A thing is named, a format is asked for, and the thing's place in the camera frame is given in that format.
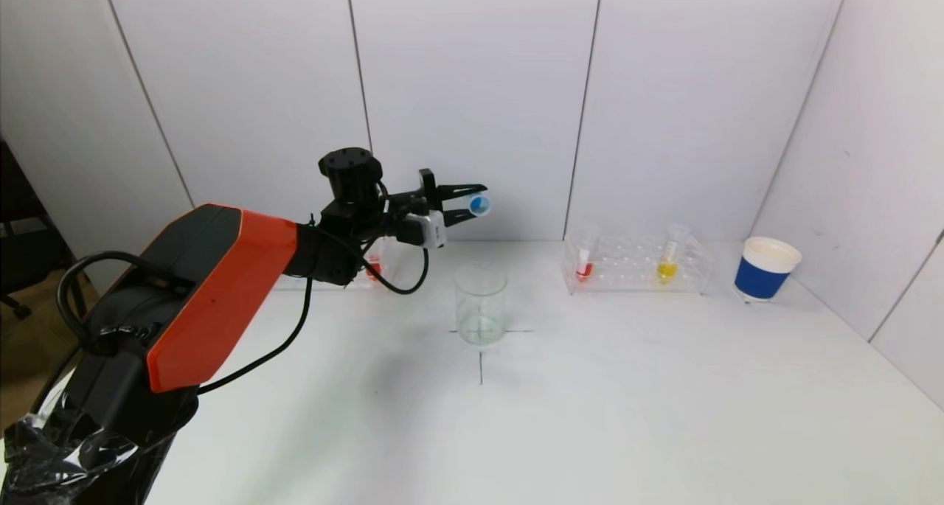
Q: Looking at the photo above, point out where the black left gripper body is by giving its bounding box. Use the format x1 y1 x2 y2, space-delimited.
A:
389 168 445 220

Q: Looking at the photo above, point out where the clear acrylic test tube rack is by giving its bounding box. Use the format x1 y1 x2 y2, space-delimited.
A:
560 234 715 296
274 238 395 293

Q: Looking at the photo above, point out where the clear glass beaker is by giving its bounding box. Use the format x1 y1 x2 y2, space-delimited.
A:
454 263 509 347

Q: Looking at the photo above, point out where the test tube with yellow pigment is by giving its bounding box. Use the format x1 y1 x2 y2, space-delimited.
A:
655 223 690 285

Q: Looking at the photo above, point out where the white paper cup blue sleeve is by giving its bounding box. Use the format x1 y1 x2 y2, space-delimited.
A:
734 237 802 304

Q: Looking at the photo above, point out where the black office chair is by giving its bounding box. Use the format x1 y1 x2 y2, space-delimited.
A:
0 136 78 321

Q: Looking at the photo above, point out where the crinkled black plastic wrap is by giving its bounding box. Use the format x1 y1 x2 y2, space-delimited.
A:
0 405 145 505

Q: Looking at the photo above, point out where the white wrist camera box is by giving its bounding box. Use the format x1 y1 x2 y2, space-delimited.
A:
410 210 448 250

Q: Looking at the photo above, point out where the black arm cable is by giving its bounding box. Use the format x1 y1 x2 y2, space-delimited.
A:
58 184 430 397

